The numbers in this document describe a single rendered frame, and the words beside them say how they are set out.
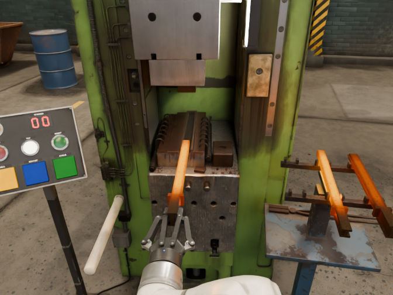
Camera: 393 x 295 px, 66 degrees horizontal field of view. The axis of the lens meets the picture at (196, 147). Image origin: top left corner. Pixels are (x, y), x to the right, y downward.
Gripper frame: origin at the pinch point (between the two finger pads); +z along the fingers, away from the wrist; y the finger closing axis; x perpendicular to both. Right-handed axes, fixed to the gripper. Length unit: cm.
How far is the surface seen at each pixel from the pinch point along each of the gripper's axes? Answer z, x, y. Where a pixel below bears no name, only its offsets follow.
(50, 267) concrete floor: 61, -107, -92
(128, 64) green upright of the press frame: 59, 24, -24
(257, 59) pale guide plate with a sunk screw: 56, 27, 27
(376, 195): 16, -6, 64
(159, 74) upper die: 44, 25, -9
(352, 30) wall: 591, -46, 290
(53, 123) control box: 35, 8, -49
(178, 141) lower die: 52, -8, -4
